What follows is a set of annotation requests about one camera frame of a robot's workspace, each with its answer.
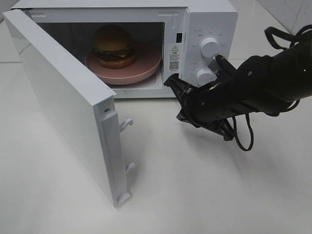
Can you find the upper white power knob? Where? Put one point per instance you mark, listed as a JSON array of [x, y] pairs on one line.
[[209, 47]]

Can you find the white microwave door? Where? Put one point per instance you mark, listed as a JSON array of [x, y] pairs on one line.
[[79, 105]]

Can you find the pink round plate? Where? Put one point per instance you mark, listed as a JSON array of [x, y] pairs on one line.
[[147, 62]]

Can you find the white timer knob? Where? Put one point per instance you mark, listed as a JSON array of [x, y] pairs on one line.
[[205, 76]]

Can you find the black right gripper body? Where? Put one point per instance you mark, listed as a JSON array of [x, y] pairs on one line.
[[195, 110]]

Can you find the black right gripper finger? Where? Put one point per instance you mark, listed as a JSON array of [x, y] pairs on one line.
[[180, 88], [224, 69]]

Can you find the burger with lettuce and patty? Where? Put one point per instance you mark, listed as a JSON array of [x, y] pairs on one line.
[[113, 47]]

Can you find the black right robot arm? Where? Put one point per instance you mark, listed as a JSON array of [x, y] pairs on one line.
[[271, 85]]

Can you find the white warning label sticker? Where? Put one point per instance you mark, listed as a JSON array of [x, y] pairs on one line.
[[174, 55]]

